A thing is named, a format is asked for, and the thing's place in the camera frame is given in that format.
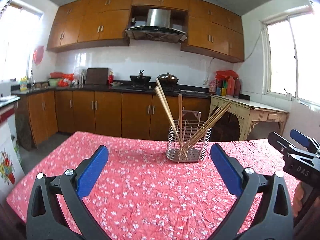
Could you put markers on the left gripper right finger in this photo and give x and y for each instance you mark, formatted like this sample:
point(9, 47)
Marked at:
point(273, 218)

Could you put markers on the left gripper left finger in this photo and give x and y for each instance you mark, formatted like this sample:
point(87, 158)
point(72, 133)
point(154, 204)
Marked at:
point(45, 218)

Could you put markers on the brown lower kitchen cabinets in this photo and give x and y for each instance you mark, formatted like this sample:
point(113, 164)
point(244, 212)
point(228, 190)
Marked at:
point(116, 112)

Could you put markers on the brown kitchen cabinets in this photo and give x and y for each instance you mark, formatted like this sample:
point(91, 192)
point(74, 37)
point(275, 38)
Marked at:
point(116, 112)
point(196, 26)

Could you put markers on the brown upper kitchen cabinets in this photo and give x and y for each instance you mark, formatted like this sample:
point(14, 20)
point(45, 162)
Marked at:
point(196, 26)

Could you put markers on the person's right hand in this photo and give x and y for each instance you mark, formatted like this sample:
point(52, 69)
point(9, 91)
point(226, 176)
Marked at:
point(297, 199)

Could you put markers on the white floral appliance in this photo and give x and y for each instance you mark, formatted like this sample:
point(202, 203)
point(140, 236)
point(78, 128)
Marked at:
point(11, 170)

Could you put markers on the cream wooden side table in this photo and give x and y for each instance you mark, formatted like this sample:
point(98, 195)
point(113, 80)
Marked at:
point(250, 113)

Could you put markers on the red floral tablecloth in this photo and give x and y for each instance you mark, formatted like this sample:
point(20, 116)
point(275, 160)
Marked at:
point(140, 194)

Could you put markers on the red bottles and condiments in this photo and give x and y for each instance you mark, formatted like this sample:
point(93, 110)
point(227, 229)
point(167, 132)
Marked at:
point(225, 83)

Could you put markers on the yellow dish soap bottle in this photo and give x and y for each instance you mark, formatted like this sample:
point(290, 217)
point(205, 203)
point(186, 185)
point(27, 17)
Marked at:
point(23, 84)

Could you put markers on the red basin and bags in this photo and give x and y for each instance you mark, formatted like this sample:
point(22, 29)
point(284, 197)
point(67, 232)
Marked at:
point(59, 79)

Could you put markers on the dark cutting board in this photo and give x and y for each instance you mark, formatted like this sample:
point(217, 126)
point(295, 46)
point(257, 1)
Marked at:
point(96, 76)

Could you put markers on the small red bottle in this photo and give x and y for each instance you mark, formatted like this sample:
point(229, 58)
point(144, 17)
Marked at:
point(111, 78)

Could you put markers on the wooden chopstick in holder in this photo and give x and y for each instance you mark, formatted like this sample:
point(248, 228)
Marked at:
point(165, 105)
point(176, 152)

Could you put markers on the dark pot with lid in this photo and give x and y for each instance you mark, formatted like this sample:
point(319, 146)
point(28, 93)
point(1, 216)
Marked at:
point(167, 79)

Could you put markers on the steel range hood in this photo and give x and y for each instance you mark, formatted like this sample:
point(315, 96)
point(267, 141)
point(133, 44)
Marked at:
point(155, 24)

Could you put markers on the steel wire utensil holder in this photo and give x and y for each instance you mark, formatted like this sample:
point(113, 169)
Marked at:
point(196, 138)

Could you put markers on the red plastic bag on wall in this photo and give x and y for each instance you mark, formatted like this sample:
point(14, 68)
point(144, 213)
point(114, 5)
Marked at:
point(38, 55)

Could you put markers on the black wok with handle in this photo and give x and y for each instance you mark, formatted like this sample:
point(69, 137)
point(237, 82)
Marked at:
point(140, 79)

